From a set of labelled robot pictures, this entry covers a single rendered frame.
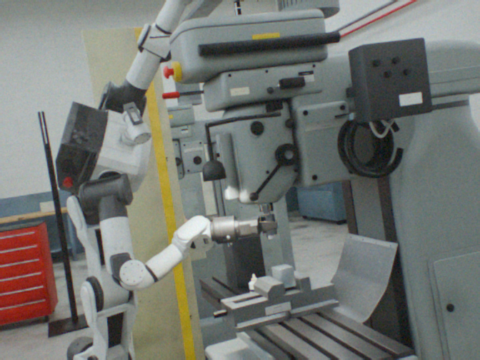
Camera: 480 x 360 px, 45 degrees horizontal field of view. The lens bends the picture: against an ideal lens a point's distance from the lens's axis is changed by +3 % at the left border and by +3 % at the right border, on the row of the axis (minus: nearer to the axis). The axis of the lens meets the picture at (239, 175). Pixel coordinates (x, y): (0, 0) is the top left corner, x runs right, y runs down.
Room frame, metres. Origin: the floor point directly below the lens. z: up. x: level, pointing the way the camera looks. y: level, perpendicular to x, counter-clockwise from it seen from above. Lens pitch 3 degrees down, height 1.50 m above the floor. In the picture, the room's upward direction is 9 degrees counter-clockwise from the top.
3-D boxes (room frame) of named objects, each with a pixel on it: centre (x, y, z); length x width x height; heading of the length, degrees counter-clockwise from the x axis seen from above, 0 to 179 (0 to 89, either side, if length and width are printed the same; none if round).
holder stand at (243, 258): (2.27, 0.03, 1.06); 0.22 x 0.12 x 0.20; 11
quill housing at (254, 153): (1.83, -0.08, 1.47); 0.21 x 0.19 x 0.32; 18
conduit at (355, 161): (1.72, -0.39, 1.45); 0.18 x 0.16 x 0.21; 108
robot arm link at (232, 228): (1.84, 0.02, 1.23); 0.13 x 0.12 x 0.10; 173
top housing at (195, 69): (1.83, -0.09, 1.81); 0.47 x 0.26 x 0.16; 108
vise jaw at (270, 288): (1.75, -0.04, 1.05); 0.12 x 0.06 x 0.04; 19
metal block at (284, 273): (1.77, -0.09, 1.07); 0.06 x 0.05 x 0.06; 19
